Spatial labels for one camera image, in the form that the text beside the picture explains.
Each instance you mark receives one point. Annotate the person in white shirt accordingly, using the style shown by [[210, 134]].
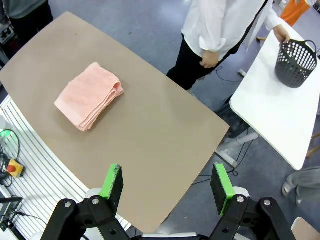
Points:
[[220, 25]]

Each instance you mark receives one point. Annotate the orange chair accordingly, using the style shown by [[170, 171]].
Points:
[[293, 10]]

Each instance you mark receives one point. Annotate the pink textured towel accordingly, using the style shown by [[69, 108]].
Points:
[[87, 97]]

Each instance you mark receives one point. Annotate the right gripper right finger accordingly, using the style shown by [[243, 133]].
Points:
[[222, 190]]

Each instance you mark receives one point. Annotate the person's right hand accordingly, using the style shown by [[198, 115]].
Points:
[[210, 58]]

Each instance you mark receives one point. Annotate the black perforated plastic basket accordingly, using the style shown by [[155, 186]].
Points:
[[295, 67]]

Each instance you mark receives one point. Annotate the person's left hand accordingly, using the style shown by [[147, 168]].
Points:
[[282, 33]]

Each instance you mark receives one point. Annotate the person in grey trousers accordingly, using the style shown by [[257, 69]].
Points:
[[305, 182]]

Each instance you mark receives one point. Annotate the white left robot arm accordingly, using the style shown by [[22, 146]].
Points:
[[5, 132]]

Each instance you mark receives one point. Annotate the white table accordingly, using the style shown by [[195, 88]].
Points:
[[275, 112]]

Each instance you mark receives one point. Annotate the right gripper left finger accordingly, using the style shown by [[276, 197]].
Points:
[[112, 190]]

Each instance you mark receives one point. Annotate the person in dark clothes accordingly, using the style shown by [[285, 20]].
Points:
[[30, 20]]

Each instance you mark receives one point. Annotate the yellow red emergency stop button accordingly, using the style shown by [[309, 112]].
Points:
[[13, 168]]

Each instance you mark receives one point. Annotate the white slatted base plate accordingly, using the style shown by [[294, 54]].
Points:
[[37, 155]]

